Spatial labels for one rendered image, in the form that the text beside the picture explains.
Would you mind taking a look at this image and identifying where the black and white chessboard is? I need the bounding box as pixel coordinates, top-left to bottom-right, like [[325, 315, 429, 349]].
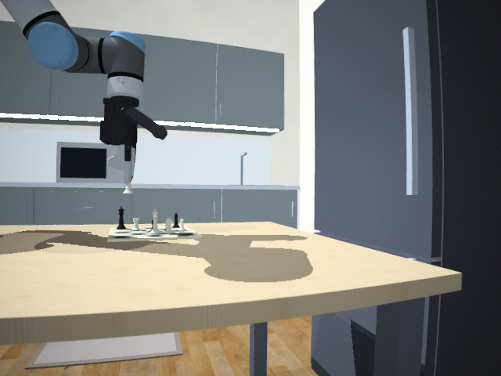
[[107, 226, 203, 242]]

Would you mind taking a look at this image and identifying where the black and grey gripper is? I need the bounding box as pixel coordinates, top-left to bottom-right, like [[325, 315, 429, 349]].
[[99, 96, 139, 186]]

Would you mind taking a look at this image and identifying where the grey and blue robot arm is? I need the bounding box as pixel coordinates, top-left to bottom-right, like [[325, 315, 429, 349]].
[[0, 0, 168, 140]]

